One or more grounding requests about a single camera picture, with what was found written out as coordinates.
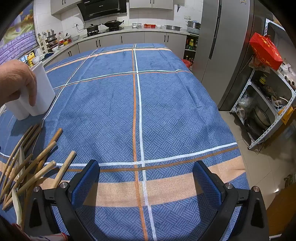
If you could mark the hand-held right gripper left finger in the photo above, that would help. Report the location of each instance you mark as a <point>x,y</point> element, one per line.
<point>85,183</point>

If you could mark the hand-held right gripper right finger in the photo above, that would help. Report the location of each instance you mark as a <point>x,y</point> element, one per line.
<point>207,183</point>

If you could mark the pile of wooden chopsticks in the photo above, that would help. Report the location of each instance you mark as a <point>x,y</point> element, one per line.
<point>66,165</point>

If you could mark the white utensil holder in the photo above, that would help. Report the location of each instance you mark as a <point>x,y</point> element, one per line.
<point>44,92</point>

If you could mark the person's left hand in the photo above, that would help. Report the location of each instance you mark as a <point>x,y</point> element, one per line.
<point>16,78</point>

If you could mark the white soup spoon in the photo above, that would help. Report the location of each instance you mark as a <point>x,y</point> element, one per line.
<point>21,162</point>
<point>16,208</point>

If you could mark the blue plaid tablecloth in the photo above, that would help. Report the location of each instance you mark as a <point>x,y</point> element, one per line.
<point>173,104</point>

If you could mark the metal storage rack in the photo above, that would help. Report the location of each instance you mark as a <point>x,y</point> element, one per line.
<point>251,78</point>

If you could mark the grey refrigerator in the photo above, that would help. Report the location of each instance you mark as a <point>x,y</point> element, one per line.
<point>219,58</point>

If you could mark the stack of white bowls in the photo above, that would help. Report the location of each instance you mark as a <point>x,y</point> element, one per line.
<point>36,60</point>

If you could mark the yellow bottle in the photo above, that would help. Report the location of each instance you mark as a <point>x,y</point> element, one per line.
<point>30,59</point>

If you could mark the group of sauce bottles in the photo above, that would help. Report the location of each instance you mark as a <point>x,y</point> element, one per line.
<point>191,45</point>

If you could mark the red gift bag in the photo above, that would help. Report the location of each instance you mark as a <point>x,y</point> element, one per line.
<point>266,48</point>

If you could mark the dish rack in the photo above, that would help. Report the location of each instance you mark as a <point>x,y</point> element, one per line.
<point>50,39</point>

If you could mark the black gas stove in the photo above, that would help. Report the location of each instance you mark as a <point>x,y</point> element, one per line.
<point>101,33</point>

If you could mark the grey lower cabinets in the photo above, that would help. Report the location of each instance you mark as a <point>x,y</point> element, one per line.
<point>155,38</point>

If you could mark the grey cabinets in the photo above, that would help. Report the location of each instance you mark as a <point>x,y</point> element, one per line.
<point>155,38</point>
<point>150,3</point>

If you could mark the black pot with lid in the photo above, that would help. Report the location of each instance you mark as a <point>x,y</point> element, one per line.
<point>92,28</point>

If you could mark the steel steamer pot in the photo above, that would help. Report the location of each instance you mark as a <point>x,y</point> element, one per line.
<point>193,26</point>

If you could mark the steel basin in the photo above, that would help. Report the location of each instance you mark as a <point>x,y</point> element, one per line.
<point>173,27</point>

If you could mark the black wok with lid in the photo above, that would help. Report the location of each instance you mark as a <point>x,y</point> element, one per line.
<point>113,23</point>

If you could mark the red food container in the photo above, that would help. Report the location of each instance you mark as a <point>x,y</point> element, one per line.
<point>149,26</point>

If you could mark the black range hood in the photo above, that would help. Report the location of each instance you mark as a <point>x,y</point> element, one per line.
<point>101,9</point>

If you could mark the hanging scissors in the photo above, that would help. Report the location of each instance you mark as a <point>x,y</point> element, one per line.
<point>178,8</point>

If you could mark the grey upper cabinets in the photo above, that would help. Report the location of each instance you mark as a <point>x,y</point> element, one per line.
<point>150,3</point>

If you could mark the landscape wall poster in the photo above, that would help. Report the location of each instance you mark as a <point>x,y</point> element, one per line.
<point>18,39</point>

